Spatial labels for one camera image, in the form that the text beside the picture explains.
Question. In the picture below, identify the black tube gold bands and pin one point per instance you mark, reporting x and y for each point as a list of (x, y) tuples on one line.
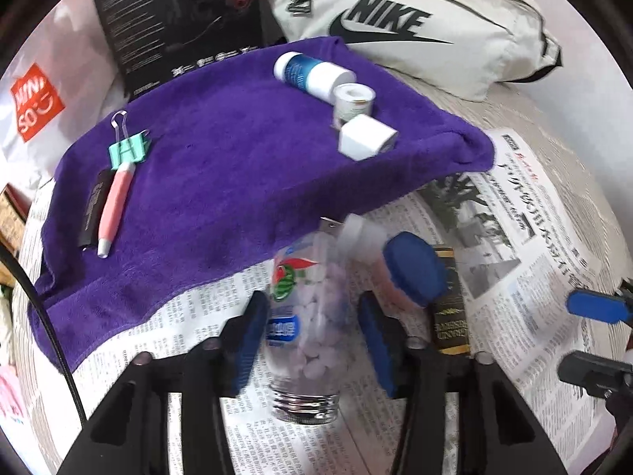
[(447, 307)]

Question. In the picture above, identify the blue and white bottle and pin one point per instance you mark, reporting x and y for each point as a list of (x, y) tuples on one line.
[(316, 76)]

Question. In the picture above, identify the purple towel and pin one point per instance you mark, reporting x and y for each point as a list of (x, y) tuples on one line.
[(222, 158)]

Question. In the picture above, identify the black rectangular stick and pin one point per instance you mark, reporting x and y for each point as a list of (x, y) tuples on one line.
[(94, 208)]

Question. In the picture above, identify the black headphone box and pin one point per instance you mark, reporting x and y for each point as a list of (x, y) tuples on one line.
[(148, 20)]

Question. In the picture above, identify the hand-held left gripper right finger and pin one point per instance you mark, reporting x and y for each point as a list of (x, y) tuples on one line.
[(378, 346)]

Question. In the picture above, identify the blue-lidded pink container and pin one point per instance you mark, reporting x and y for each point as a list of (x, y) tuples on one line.
[(410, 262)]

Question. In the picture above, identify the white plastic bag red label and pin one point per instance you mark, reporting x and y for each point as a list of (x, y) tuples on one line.
[(74, 84)]

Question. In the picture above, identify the small white round jar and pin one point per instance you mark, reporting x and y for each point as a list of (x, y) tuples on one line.
[(353, 104)]

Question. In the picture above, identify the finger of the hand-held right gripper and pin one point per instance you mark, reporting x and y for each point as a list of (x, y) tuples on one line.
[(591, 368), (596, 307)]

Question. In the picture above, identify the green binder clip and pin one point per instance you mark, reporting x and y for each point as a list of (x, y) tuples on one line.
[(131, 151)]

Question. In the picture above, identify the pink and white pen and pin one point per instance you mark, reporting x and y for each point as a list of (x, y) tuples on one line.
[(116, 203)]

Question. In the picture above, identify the clear plastic tablet bottle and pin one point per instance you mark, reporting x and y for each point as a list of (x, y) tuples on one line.
[(311, 307)]

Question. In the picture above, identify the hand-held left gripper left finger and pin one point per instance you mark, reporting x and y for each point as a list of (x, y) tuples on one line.
[(247, 341)]

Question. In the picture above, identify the grey waist bag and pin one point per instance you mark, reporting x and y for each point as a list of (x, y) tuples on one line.
[(470, 59)]

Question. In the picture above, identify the newspaper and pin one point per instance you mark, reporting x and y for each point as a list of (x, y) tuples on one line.
[(519, 267)]

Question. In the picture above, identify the pink plush toy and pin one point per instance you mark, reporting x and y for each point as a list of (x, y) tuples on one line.
[(10, 391)]

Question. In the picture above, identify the brown patterned box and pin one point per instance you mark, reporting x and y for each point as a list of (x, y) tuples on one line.
[(10, 212)]

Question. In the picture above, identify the white charger cube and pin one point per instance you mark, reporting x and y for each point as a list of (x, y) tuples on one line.
[(363, 138)]

